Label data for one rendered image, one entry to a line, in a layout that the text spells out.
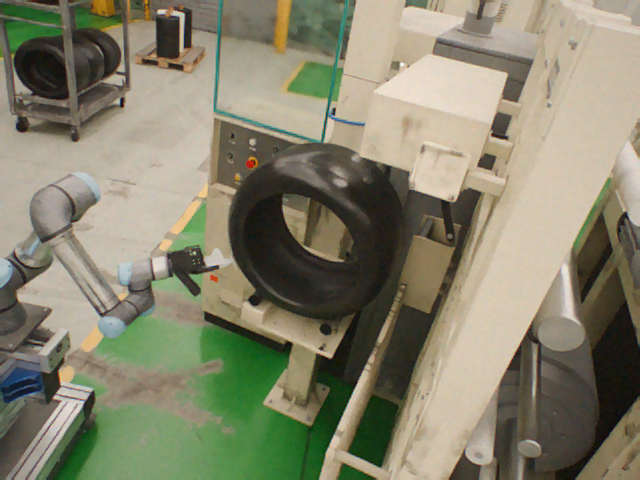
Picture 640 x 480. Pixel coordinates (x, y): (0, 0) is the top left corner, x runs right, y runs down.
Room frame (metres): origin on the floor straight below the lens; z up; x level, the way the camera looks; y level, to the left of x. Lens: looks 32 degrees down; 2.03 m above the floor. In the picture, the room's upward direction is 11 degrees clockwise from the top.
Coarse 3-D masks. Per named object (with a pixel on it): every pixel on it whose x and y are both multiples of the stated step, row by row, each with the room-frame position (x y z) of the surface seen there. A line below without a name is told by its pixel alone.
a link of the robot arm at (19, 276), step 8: (0, 264) 1.21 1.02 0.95; (8, 264) 1.22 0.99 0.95; (16, 264) 1.25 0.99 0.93; (0, 272) 1.18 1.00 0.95; (8, 272) 1.19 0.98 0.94; (16, 272) 1.23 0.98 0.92; (0, 280) 1.16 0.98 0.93; (8, 280) 1.18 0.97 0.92; (16, 280) 1.21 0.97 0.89; (24, 280) 1.24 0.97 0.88; (0, 288) 1.15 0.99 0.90; (8, 288) 1.18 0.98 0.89; (16, 288) 1.21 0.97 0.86; (0, 296) 1.15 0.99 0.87; (8, 296) 1.17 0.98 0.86; (16, 296) 1.21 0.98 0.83; (0, 304) 1.15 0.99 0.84; (8, 304) 1.16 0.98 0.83
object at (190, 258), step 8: (184, 248) 1.32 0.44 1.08; (192, 248) 1.33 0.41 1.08; (200, 248) 1.34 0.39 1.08; (168, 256) 1.27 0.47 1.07; (176, 256) 1.28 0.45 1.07; (184, 256) 1.29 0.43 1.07; (192, 256) 1.30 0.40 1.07; (200, 256) 1.30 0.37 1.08; (168, 264) 1.25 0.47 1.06; (176, 264) 1.29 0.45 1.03; (184, 264) 1.28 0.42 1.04; (192, 264) 1.28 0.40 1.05; (200, 264) 1.29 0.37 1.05; (192, 272) 1.26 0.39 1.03
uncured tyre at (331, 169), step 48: (336, 144) 1.53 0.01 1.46; (240, 192) 1.36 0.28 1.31; (288, 192) 1.29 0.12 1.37; (336, 192) 1.27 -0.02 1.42; (384, 192) 1.38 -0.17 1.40; (240, 240) 1.33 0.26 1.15; (288, 240) 1.59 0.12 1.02; (384, 240) 1.25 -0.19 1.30; (288, 288) 1.43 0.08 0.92; (336, 288) 1.47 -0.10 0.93
